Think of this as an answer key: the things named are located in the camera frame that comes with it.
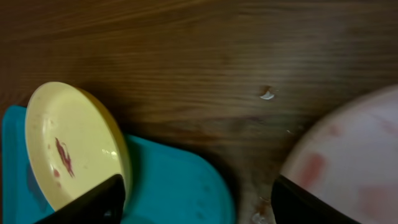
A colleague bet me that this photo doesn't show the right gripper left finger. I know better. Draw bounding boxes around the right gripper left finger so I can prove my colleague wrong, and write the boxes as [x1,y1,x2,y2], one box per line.
[37,174,126,224]

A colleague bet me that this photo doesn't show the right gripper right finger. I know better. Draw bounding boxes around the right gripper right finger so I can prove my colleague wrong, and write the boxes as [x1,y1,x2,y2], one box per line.
[271,175,359,224]

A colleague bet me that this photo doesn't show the white plate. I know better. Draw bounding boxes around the white plate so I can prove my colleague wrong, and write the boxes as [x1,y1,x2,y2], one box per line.
[280,85,397,223]

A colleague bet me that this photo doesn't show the blue plastic tray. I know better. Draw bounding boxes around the blue plastic tray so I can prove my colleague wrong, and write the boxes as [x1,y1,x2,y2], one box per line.
[1,106,236,224]

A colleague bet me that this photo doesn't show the green rimmed plate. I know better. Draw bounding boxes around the green rimmed plate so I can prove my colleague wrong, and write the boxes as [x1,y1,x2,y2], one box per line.
[25,82,132,211]

